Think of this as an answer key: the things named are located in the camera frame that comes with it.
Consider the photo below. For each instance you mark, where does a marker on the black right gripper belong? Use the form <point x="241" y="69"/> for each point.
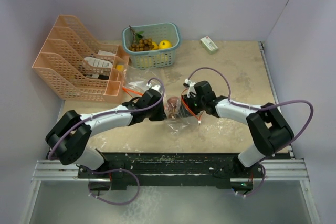
<point x="188" y="100"/>

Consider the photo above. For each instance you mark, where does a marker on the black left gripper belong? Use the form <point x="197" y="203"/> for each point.
<point x="161" y="116"/>

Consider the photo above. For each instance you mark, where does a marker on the pale fake onion half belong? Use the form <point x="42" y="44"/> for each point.
<point x="171" y="112"/>

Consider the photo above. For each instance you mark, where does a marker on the clear zip bag red seal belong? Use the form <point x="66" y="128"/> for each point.
<point x="135" y="80"/>

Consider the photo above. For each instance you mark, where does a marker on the yellow fake bell pepper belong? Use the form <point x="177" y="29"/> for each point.
<point x="154" y="46"/>

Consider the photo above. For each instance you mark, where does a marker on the yellow fake lemon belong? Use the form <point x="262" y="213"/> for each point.
<point x="165" y="44"/>

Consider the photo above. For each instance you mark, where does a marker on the brown fake mushrooms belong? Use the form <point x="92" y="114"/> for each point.
<point x="139" y="42"/>

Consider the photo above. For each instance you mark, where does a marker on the brown fake potato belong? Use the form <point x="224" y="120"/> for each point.
<point x="173" y="102"/>

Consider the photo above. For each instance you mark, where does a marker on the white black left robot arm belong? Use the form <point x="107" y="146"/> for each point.
<point x="68" y="139"/>

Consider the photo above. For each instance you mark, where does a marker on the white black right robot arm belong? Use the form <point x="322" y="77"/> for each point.
<point x="269" y="129"/>

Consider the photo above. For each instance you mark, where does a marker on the small yellow item in organizer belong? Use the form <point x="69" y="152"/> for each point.
<point x="120" y="67"/>

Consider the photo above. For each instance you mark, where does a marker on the small white green box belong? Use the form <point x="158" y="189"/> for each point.
<point x="208" y="44"/>

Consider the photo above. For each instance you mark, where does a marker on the light blue plastic basket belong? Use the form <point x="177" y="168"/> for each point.
<point x="154" y="58"/>

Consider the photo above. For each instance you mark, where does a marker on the orange mesh file organizer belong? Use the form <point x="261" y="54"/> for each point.
<point x="60" y="63"/>

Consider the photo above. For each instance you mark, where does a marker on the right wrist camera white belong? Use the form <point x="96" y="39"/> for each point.
<point x="190" y="88"/>

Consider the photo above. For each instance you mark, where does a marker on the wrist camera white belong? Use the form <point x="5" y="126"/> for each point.
<point x="156" y="87"/>
<point x="190" y="88"/>

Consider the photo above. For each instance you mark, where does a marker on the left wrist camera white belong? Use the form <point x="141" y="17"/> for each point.
<point x="156" y="87"/>

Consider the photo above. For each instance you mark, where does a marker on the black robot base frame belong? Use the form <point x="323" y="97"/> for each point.
<point x="220" y="170"/>

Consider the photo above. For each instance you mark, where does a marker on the aluminium rail frame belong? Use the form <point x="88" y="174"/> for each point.
<point x="46" y="171"/>

